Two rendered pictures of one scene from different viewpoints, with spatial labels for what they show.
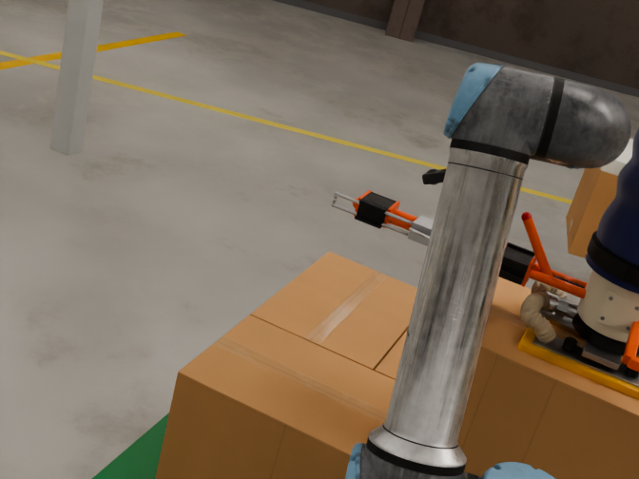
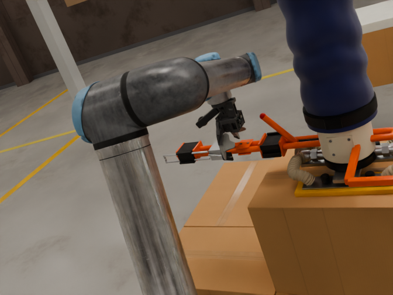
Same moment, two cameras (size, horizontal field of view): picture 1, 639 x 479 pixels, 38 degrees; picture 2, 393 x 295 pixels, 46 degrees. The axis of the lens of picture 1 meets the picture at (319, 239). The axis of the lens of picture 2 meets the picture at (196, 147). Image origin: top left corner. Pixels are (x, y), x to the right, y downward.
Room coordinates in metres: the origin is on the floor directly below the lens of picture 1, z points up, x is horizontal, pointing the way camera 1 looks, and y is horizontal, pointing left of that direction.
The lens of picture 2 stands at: (0.46, -0.58, 1.83)
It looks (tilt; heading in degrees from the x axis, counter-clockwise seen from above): 24 degrees down; 15
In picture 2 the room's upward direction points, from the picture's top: 20 degrees counter-clockwise
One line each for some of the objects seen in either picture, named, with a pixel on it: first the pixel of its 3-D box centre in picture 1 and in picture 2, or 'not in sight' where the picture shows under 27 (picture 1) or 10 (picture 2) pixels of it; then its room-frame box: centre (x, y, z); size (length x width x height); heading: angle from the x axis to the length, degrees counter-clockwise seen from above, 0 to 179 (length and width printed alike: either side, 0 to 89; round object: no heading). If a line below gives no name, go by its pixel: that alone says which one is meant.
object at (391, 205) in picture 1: (377, 208); (190, 151); (2.06, -0.11, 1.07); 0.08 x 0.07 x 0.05; 72
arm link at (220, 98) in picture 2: not in sight; (218, 94); (1.98, -0.31, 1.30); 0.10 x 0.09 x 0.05; 162
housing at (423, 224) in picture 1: (427, 232); (220, 150); (2.02, -0.24, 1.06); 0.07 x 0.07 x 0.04; 72
